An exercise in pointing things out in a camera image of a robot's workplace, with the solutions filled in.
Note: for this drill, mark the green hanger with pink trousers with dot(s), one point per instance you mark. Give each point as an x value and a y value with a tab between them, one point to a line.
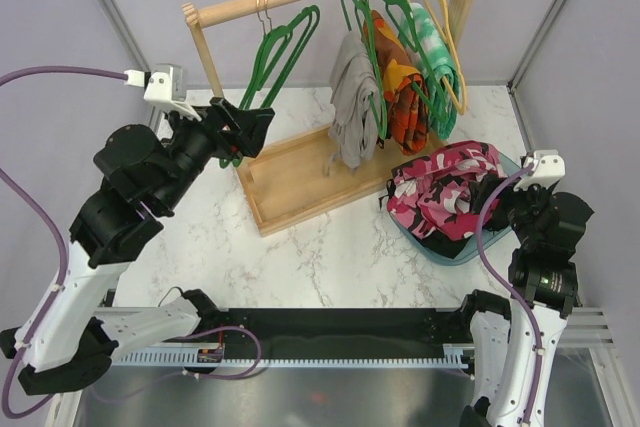
284	45

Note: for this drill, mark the pink camouflage trousers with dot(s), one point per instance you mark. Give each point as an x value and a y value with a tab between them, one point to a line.
464	157

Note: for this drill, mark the wooden clothes rack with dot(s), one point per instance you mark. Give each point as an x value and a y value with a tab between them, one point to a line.
292	181

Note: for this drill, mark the green hanger with grey trousers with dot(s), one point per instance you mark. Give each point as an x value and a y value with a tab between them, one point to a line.
364	21

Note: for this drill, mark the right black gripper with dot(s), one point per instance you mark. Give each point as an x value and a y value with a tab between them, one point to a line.
507	194

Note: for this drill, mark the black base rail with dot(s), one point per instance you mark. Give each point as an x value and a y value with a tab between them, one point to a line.
242	343

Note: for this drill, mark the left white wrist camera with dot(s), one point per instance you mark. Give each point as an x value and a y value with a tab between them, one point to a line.
164	88

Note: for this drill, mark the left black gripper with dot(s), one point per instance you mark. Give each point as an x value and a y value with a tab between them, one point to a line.
249	127

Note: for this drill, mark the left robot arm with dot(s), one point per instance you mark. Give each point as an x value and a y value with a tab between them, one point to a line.
65	346

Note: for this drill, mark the yellow hanger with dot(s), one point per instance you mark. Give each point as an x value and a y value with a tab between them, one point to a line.
442	25

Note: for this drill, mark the grey trousers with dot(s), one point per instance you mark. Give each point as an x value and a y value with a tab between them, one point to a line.
354	92

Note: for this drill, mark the green hanger with tie-dye trousers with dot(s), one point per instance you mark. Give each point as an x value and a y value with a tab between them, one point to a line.
405	17

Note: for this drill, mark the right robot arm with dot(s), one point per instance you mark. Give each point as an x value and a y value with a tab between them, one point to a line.
516	337

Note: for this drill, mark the green white tie-dye trousers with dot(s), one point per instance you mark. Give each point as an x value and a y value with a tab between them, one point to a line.
438	69

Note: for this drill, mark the black trousers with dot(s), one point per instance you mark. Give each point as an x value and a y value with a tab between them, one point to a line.
450	247

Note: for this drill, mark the green hanger with black trousers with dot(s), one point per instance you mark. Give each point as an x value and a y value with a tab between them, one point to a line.
244	127

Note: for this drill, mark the orange patterned trousers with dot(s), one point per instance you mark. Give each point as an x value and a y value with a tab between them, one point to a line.
408	116

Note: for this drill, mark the green hanger with orange trousers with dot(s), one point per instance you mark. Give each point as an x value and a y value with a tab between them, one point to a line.
398	16

